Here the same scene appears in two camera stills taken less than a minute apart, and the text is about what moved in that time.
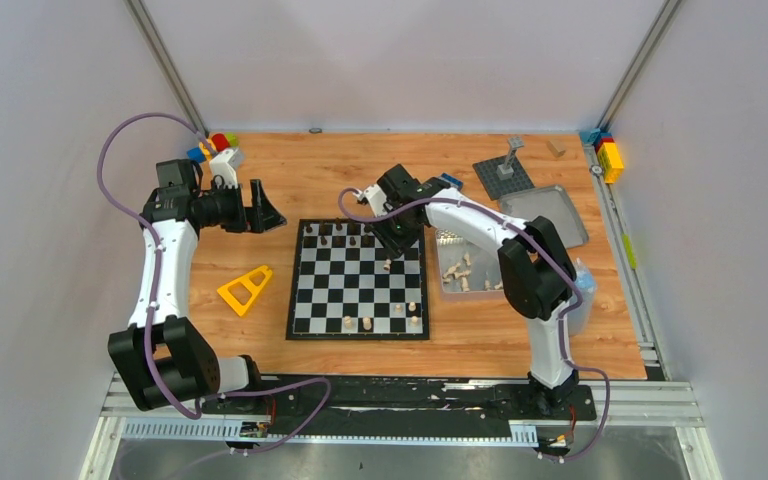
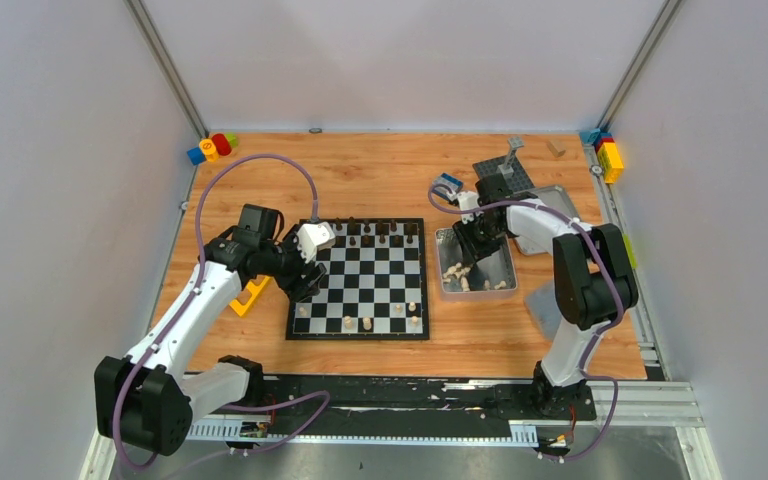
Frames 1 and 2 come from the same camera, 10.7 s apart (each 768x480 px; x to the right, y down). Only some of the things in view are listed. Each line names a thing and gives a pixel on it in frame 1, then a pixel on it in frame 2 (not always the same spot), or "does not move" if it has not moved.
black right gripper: [394, 246] → [475, 250]
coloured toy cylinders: [211, 146] does not move
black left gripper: [249, 210] → [305, 273]
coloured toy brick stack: [609, 154] does not move
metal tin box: [467, 270] does not move
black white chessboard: [347, 286] does not move
